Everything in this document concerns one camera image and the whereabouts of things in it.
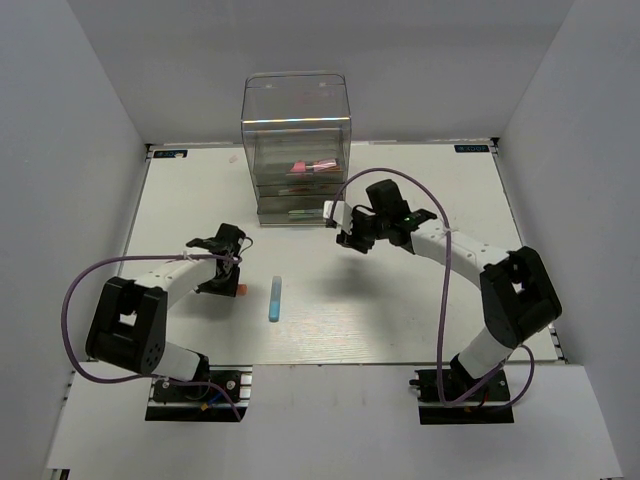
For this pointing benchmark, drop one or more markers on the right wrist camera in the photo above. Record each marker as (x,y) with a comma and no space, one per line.
(338,214)

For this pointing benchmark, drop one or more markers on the green highlighter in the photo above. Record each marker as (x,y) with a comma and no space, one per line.
(305,215)

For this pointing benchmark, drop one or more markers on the clear acrylic drawer organizer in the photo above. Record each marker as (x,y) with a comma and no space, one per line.
(292,116)

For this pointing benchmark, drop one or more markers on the red pen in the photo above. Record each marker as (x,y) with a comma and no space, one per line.
(299,191)

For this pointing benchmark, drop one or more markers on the blue table label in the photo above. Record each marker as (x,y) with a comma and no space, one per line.
(170,154)
(471,148)

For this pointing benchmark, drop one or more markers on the pink capped marker tube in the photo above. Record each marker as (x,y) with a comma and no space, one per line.
(326,165)

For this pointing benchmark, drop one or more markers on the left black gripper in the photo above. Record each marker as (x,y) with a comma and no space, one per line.
(229,290)

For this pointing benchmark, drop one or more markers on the right blue table label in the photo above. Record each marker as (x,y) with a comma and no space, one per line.
(471,148)

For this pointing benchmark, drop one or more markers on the left blue table label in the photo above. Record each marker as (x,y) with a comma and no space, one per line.
(170,154)

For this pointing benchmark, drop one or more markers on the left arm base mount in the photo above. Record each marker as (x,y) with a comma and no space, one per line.
(201,404)

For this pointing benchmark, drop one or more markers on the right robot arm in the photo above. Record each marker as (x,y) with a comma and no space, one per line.
(517,294)

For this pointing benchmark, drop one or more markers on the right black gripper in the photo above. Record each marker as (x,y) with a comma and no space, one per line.
(354,240)

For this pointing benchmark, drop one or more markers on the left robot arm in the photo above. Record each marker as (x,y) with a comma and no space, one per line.
(130,322)

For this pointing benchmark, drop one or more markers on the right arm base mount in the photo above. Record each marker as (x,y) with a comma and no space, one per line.
(484,407)

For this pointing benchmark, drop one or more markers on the blue highlighter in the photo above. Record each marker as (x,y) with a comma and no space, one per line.
(274,307)

